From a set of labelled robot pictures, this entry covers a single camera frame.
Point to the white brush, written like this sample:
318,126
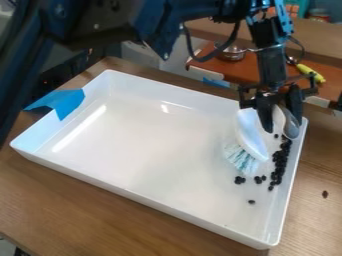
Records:
252,140

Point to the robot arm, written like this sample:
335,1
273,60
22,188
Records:
187,13

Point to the brown wooden table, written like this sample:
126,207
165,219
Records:
249,66

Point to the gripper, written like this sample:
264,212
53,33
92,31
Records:
271,66

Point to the blue tape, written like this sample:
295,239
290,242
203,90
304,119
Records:
58,101

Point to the silver pot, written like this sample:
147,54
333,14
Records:
232,52

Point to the white tray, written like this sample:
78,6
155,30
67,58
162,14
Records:
147,146

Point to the pile of black bits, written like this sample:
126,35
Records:
278,163

